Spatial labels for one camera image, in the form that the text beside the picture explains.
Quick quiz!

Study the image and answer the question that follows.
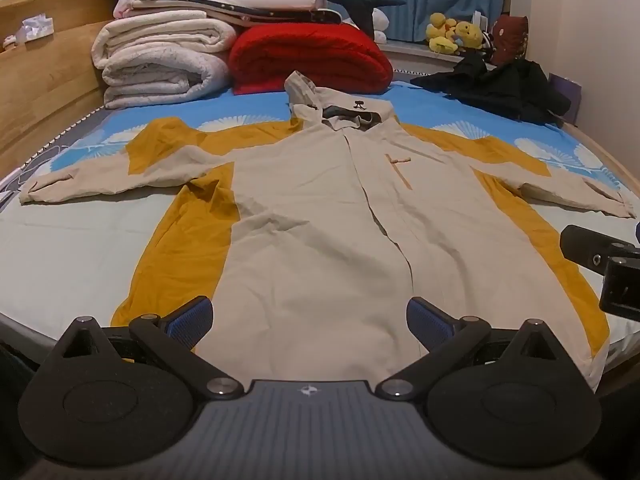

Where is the yellow bear plush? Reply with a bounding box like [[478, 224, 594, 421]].
[[454, 20, 484, 52]]

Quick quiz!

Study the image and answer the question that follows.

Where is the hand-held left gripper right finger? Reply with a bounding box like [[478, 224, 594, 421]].
[[375, 296, 563, 402]]

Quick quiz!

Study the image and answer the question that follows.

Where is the blue patterned bed sheet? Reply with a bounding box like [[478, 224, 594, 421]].
[[0, 77, 640, 386]]

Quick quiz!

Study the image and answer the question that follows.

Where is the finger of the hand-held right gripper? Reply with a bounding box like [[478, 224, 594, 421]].
[[599, 257, 640, 322], [559, 225, 640, 277]]

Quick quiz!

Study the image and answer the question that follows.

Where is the red folded blanket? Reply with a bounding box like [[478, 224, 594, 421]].
[[229, 22, 393, 97]]

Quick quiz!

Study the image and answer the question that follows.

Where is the yellow duck plush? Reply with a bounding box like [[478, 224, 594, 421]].
[[428, 35, 462, 57]]

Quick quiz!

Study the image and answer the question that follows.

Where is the beige and yellow jacket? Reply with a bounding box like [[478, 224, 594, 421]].
[[19, 71, 635, 393]]

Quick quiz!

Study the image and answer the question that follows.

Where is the white plush toy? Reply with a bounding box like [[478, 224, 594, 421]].
[[372, 7, 391, 44]]

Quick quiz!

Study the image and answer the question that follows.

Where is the black clothing pile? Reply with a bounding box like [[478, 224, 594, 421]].
[[410, 52, 572, 126]]

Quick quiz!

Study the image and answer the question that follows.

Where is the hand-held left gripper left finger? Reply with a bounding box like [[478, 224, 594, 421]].
[[60, 296, 245, 402]]

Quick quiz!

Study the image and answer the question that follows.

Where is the cream folded blanket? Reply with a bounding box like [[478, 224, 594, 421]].
[[91, 10, 237, 72]]

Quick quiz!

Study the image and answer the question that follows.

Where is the speckled white folded quilt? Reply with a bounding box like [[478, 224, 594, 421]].
[[102, 42, 232, 110]]

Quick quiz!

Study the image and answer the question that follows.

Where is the small yellow plush toy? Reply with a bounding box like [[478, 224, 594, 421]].
[[429, 12, 459, 38]]

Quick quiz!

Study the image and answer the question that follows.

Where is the white and pink bedding stack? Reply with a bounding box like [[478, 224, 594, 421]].
[[125, 0, 344, 27]]

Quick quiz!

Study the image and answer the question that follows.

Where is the dark red cushion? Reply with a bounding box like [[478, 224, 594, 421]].
[[492, 15, 530, 64]]

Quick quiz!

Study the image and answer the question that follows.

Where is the grey window ledge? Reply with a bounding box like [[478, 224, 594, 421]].
[[379, 40, 473, 77]]

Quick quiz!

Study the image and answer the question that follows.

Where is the purple bag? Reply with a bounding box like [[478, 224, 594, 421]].
[[548, 72, 584, 127]]

